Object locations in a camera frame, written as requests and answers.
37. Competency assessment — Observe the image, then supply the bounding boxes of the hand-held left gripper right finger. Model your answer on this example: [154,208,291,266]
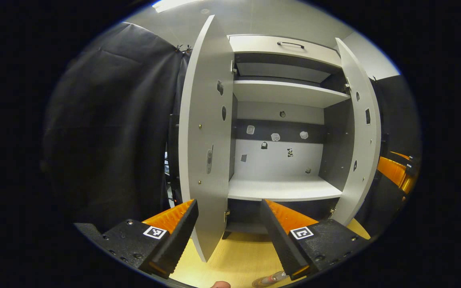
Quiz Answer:
[260,199,371,281]

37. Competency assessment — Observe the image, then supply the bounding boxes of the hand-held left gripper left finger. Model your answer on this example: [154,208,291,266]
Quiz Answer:
[94,199,200,280]

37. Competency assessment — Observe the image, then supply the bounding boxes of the clear bottle with pink label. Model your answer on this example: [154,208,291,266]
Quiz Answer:
[252,270,289,288]

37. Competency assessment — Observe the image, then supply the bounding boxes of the white cabinet door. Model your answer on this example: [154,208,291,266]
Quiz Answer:
[332,37,382,226]
[178,15,235,263]

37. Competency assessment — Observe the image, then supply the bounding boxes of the white and grey cabinet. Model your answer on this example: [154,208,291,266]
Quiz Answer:
[226,34,353,240]

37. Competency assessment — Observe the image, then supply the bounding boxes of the white cabinet drawer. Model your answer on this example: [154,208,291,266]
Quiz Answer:
[228,34,343,68]

